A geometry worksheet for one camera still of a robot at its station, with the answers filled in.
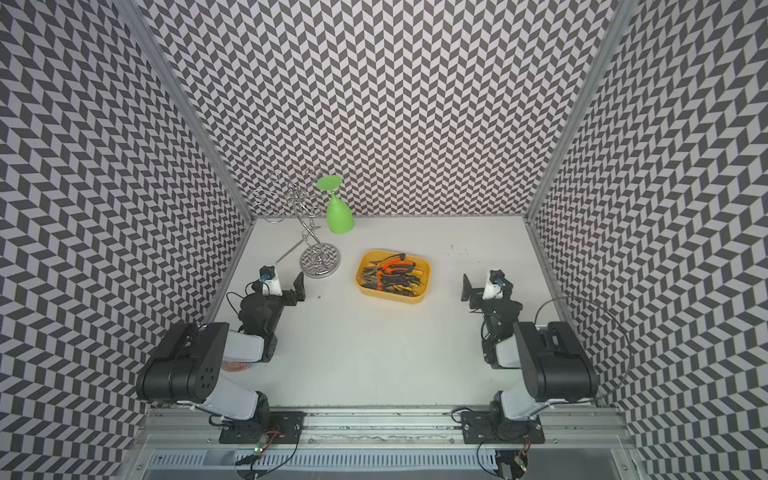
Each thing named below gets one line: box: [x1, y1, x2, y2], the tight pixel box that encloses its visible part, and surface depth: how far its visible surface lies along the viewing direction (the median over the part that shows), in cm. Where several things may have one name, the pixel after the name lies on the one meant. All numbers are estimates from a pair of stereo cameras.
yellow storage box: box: [355, 249, 431, 304], surface depth 100 cm
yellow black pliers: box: [366, 269, 423, 292], surface depth 98 cm
